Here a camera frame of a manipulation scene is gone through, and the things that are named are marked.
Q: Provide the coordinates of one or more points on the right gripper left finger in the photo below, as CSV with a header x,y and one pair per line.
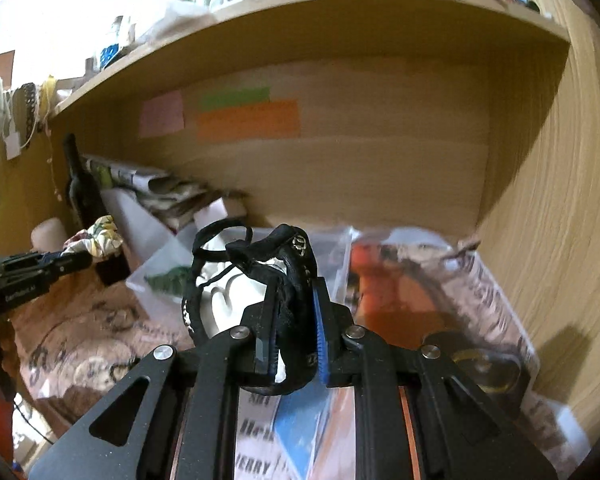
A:
x,y
174,415

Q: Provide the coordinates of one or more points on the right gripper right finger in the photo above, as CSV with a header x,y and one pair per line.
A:
x,y
417,415

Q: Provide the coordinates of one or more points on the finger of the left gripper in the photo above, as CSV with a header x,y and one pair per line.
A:
x,y
58,264

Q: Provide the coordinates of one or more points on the floral fabric pouch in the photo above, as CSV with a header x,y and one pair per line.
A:
x,y
101,240

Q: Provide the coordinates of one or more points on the green knitted cloth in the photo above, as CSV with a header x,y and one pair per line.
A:
x,y
177,282

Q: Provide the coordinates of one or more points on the black white eye mask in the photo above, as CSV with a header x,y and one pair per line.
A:
x,y
283,323

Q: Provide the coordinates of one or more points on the white mug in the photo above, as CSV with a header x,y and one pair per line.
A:
x,y
49,236

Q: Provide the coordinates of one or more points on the black wine bottle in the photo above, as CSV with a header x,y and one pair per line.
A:
x,y
84,197

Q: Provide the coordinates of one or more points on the white paper sheet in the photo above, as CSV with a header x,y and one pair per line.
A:
x,y
141,231

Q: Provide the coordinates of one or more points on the clear plastic bin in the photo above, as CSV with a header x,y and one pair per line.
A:
x,y
224,301

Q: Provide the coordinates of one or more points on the stack of newspapers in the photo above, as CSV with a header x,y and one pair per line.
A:
x,y
173,200

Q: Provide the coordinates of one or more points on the pink sticky note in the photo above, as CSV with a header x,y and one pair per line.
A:
x,y
162,115

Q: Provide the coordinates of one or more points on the blue liquid bottle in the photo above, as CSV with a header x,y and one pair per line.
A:
x,y
107,54

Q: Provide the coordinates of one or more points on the green sticky note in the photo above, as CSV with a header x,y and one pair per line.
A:
x,y
219,99

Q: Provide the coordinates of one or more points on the orange sticky note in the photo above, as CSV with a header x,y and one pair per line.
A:
x,y
265,120

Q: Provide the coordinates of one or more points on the wooden shelf board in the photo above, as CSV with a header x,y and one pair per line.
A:
x,y
253,33

